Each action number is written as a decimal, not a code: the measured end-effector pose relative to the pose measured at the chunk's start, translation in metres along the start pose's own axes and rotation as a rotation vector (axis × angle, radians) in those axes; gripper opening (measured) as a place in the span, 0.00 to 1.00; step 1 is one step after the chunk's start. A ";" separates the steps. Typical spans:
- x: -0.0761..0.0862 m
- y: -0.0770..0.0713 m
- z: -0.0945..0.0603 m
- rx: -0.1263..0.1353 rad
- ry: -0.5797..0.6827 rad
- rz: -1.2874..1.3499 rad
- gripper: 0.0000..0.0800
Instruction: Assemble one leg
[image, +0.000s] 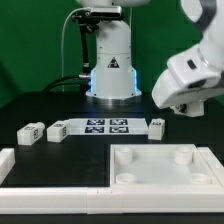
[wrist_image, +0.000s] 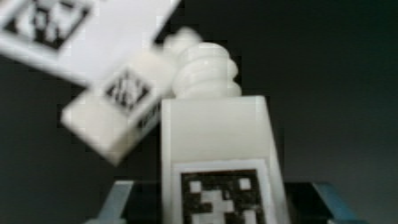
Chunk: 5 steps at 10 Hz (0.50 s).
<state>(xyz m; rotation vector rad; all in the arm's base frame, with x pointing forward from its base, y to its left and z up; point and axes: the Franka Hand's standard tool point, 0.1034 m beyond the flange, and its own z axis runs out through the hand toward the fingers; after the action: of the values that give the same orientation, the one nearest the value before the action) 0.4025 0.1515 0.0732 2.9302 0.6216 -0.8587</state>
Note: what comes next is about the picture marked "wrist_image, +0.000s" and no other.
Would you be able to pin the white table leg with tag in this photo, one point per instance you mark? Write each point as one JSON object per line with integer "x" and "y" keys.
{"x": 220, "y": 175}

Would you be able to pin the white table leg centre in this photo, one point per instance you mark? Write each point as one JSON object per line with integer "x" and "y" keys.
{"x": 114, "y": 112}

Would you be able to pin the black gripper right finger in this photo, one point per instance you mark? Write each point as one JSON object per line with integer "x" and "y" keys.
{"x": 316, "y": 204}

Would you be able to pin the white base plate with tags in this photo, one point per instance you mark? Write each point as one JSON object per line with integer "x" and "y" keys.
{"x": 75, "y": 36}

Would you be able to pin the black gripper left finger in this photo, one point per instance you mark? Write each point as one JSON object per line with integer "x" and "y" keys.
{"x": 110, "y": 211}

